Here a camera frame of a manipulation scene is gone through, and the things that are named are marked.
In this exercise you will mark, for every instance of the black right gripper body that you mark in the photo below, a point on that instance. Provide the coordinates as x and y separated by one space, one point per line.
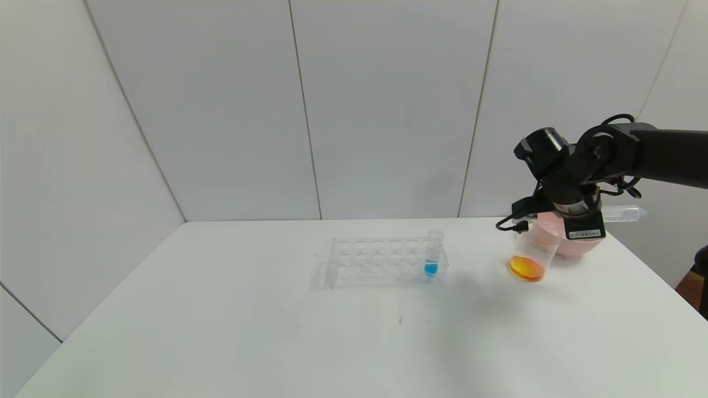
584 230

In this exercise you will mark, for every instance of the test tube with yellow pigment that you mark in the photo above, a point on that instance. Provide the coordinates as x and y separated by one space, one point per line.
622 213

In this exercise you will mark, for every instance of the black and grey right robot arm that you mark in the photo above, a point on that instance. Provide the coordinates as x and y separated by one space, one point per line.
652 155

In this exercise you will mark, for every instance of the clear plastic beaker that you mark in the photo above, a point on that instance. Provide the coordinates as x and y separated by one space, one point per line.
526 268

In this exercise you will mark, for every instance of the test tube with blue pigment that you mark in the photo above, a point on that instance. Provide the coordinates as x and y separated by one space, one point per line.
431 268

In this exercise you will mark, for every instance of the clear acrylic test tube rack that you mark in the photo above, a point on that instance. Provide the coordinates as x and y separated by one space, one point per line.
376 271

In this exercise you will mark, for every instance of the pink plastic bowl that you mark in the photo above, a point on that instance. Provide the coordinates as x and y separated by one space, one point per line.
575 247

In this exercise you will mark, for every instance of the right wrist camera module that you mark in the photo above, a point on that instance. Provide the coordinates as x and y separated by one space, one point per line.
528 205

